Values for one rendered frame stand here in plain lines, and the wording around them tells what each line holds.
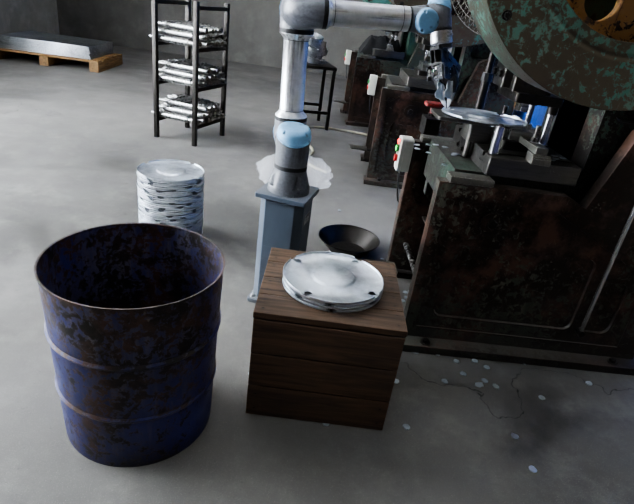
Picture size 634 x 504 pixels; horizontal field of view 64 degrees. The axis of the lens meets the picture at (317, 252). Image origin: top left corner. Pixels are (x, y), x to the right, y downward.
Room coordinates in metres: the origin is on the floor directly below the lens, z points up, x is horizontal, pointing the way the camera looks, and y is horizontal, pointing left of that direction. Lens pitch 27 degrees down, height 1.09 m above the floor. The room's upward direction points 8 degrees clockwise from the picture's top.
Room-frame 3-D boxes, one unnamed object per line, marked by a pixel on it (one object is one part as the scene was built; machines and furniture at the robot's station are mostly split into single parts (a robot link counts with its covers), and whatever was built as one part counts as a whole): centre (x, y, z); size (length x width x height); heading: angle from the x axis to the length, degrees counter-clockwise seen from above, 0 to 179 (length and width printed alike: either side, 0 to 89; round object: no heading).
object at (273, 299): (1.27, -0.06, 0.18); 0.40 x 0.38 x 0.35; 91
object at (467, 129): (1.81, -0.46, 0.72); 0.25 x 0.14 x 0.14; 93
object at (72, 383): (1.03, 0.42, 0.24); 0.42 x 0.42 x 0.48
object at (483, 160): (1.82, -0.63, 0.68); 0.45 x 0.30 x 0.06; 3
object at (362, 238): (2.23, -0.14, 0.04); 0.30 x 0.30 x 0.07
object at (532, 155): (1.65, -0.64, 0.76); 0.17 x 0.06 x 0.10; 3
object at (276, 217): (1.73, 0.13, 0.23); 0.19 x 0.19 x 0.45; 78
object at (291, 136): (1.74, 0.14, 0.62); 0.13 x 0.12 x 0.14; 11
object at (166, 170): (2.15, 0.70, 0.31); 0.29 x 0.29 x 0.01
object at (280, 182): (1.73, 0.13, 0.50); 0.15 x 0.15 x 0.10
